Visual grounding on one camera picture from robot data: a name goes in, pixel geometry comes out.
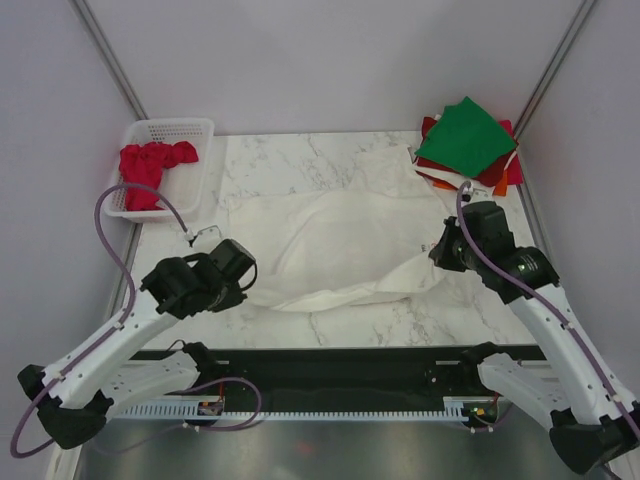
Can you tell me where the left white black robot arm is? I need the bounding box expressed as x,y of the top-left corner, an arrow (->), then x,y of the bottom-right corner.
18,239 -> 257,450

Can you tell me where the right aluminium corner post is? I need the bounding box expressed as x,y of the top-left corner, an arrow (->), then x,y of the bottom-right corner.
514,0 -> 600,140

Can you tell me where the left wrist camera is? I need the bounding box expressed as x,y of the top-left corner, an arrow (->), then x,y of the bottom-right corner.
185,225 -> 222,248

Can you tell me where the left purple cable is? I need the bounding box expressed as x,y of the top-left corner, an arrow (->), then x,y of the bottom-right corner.
10,183 -> 264,459

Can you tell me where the purple cable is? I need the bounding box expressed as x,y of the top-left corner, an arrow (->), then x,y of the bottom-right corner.
457,180 -> 640,480
10,183 -> 264,459

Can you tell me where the folded dark red t-shirt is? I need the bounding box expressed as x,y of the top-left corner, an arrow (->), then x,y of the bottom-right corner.
417,117 -> 513,187

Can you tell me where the folded pink red t-shirt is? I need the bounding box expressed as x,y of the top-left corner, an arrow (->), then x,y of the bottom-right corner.
497,120 -> 524,187

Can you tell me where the white coca-cola t-shirt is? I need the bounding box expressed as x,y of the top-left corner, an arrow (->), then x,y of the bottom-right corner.
228,145 -> 455,313

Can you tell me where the crumpled red t-shirt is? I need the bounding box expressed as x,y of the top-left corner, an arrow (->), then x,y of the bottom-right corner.
119,141 -> 199,211

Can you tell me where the left aluminium corner post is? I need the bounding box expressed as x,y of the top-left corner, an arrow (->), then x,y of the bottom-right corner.
69,0 -> 149,120

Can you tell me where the white slotted cable duct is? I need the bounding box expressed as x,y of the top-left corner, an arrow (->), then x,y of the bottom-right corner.
116,397 -> 497,422

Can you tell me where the aluminium corner post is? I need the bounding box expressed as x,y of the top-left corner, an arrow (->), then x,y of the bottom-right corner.
514,0 -> 600,140
69,0 -> 149,120

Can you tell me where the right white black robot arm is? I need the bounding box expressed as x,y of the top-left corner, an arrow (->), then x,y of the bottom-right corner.
429,194 -> 639,474

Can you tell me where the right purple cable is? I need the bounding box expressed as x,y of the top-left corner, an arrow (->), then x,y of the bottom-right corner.
457,180 -> 640,480

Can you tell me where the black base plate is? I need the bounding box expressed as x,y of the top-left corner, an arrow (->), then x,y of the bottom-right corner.
124,344 -> 546,414

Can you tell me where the folded orange t-shirt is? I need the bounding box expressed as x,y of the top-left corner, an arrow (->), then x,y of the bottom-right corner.
431,171 -> 508,197

